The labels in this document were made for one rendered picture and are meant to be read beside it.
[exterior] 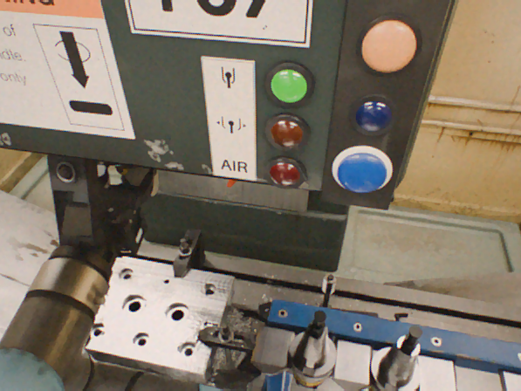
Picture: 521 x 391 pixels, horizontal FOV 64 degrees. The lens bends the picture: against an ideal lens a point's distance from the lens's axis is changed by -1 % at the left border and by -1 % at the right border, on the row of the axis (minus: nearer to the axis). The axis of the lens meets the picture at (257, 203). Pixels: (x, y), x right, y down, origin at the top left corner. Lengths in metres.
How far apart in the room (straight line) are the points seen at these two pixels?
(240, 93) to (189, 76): 0.03
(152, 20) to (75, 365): 0.34
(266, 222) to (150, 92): 1.05
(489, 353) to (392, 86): 0.50
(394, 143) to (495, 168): 1.39
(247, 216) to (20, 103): 1.03
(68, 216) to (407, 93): 0.38
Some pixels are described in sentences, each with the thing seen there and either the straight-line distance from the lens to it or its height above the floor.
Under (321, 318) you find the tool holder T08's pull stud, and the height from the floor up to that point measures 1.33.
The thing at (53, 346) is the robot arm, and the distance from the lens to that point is 0.45.
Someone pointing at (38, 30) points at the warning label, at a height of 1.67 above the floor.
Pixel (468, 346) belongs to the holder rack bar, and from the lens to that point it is 0.67.
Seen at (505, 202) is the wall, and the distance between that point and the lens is 1.76.
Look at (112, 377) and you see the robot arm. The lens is 0.52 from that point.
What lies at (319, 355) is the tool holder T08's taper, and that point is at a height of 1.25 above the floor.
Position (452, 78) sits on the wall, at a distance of 1.42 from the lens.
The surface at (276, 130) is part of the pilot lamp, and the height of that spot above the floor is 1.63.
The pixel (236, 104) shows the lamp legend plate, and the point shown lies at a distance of 0.25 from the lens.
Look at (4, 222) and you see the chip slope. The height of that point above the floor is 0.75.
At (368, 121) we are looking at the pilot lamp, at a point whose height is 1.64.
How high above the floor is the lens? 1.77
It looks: 45 degrees down
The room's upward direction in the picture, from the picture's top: 1 degrees counter-clockwise
